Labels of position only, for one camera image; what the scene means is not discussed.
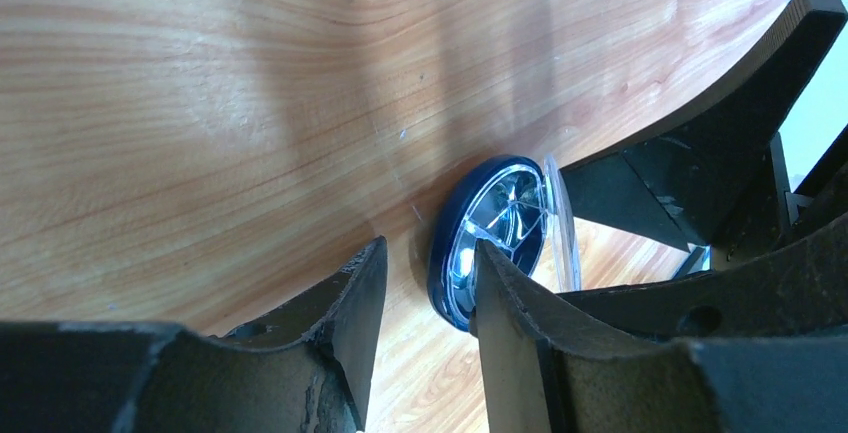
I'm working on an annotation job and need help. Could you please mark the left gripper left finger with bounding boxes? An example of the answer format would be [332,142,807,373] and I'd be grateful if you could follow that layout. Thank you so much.
[1,237,388,432]

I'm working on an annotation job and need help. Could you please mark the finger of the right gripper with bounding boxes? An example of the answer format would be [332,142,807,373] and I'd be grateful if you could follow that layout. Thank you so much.
[561,216,847,340]
[561,0,847,268]

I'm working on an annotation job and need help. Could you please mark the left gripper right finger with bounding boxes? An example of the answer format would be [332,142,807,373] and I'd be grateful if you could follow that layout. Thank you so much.
[475,239,847,432]

